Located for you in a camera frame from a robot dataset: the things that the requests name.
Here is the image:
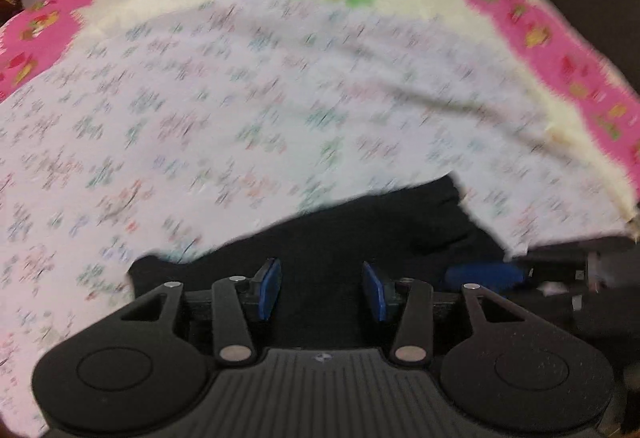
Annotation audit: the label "floral bed quilt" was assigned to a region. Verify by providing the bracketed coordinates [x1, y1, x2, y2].
[1, 0, 639, 436]

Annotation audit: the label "black pants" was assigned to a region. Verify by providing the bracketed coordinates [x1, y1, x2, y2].
[128, 176, 506, 349]

